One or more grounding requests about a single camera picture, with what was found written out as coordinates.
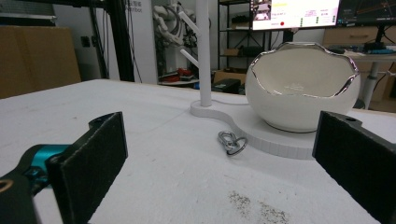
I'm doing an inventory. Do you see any black metal frame post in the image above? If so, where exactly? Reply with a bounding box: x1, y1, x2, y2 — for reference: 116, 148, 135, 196
105, 0, 136, 83

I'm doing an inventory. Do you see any silver carabiner key ring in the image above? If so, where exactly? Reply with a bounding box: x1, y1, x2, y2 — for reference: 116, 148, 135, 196
217, 130, 249, 157

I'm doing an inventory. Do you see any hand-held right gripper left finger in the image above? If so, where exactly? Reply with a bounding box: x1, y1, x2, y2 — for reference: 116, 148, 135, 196
46, 111, 129, 224

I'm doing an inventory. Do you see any large brown cardboard box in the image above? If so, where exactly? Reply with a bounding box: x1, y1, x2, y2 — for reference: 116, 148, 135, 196
0, 24, 82, 100

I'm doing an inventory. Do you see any dark computer monitor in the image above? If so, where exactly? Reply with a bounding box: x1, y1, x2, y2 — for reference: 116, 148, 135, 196
337, 0, 396, 28

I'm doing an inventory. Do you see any white desk with round leg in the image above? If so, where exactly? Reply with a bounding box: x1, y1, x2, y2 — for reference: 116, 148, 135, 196
341, 49, 396, 110

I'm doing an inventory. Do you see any white banner panel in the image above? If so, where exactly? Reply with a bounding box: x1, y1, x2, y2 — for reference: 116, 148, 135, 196
125, 0, 159, 85

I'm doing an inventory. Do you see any white egg-shaped bowl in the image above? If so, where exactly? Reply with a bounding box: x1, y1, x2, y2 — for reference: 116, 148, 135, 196
244, 41, 361, 134

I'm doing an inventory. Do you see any black metal shelf rack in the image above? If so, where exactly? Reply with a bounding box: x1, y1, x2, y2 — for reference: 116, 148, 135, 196
217, 0, 273, 73

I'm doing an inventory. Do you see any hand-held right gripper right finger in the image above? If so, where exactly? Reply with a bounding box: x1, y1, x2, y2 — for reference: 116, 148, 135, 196
312, 110, 396, 224

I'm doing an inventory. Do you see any black case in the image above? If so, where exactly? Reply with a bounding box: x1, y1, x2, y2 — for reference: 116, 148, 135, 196
219, 77, 243, 94

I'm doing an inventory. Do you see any bright computer monitor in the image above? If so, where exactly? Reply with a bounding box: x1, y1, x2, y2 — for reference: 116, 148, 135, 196
250, 0, 341, 32

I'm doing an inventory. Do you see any white peg stand with base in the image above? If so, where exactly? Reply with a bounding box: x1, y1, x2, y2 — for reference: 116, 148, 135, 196
178, 0, 318, 161

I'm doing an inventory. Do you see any small cardboard box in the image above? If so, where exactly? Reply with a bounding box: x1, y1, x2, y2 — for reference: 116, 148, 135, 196
212, 69, 248, 85

